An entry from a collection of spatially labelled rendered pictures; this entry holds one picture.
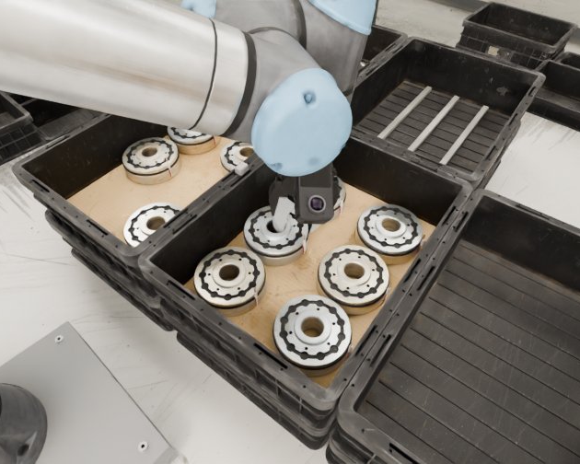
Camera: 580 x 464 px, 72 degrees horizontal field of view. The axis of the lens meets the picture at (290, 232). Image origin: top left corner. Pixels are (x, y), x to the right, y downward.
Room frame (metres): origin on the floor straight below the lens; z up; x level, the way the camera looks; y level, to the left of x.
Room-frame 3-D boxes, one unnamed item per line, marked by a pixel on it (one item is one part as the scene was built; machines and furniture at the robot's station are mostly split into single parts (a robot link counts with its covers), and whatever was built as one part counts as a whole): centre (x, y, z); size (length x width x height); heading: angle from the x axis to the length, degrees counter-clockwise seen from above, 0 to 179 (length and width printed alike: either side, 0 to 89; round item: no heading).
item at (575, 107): (1.25, -1.04, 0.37); 0.40 x 0.30 x 0.45; 48
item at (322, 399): (0.37, -0.04, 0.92); 0.40 x 0.30 x 0.02; 143
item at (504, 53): (1.82, -1.01, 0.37); 0.40 x 0.30 x 0.45; 48
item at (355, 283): (0.32, -0.09, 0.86); 0.05 x 0.05 x 0.01
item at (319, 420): (0.37, -0.04, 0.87); 0.40 x 0.30 x 0.11; 143
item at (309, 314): (0.24, -0.03, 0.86); 0.05 x 0.05 x 0.01
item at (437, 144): (0.69, -0.28, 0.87); 0.40 x 0.30 x 0.11; 143
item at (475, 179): (0.69, -0.28, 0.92); 0.40 x 0.30 x 0.02; 143
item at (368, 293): (0.32, -0.09, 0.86); 0.10 x 0.10 x 0.01
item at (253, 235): (0.41, 0.02, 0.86); 0.10 x 0.10 x 0.01
